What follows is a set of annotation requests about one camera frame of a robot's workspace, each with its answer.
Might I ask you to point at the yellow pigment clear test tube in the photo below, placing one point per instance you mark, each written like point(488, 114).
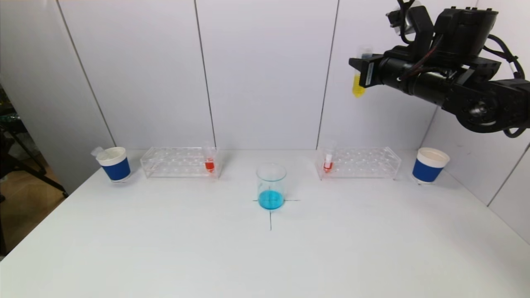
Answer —
point(357, 87)

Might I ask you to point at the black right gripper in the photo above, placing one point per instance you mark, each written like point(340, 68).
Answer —
point(368, 73)

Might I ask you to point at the white paper cup blue sleeve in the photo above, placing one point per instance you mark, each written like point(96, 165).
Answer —
point(426, 170)
point(117, 169)

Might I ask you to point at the blue pigment clear test tube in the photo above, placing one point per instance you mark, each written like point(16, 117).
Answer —
point(97, 150)

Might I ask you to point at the red pigment clear test tube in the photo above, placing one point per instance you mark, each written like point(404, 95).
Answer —
point(210, 165)

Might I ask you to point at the red pigment tube white band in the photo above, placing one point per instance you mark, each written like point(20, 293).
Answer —
point(327, 165)

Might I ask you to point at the clear glass beaker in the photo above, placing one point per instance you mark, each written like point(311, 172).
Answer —
point(271, 198)

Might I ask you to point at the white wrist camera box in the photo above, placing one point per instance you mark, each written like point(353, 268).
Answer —
point(403, 20)

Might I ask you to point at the clear acrylic test tube rack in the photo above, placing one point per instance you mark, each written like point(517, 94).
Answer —
point(178, 163)
point(360, 162)

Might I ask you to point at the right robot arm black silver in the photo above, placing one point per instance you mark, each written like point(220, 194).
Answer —
point(480, 99)

